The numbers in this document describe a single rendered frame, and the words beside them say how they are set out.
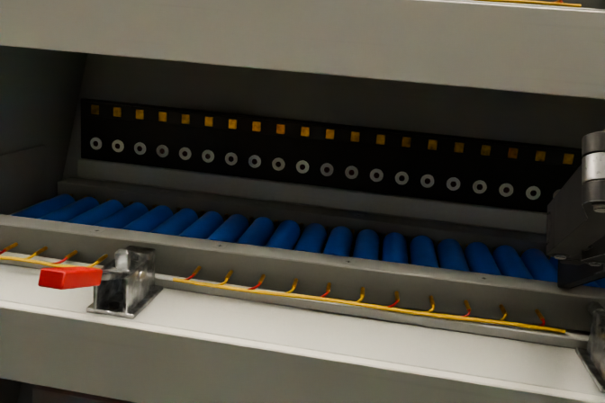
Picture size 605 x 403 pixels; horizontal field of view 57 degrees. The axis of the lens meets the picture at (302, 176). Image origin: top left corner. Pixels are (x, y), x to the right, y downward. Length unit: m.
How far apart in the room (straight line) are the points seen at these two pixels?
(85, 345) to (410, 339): 0.18
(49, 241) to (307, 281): 0.17
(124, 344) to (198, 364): 0.04
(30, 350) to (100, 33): 0.19
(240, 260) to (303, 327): 0.06
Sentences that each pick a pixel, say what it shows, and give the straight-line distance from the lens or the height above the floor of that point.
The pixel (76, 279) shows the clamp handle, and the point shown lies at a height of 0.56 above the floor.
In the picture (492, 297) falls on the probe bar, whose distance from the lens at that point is 0.35.
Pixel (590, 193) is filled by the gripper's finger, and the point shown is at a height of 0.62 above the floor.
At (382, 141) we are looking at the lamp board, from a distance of 0.45.
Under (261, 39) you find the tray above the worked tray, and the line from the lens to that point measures 0.33.
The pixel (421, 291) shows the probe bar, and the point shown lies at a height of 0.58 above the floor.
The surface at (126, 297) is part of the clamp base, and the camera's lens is 0.32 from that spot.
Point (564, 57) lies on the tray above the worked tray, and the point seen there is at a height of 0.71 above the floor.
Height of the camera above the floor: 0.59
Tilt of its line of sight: 8 degrees up
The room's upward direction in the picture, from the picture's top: 8 degrees clockwise
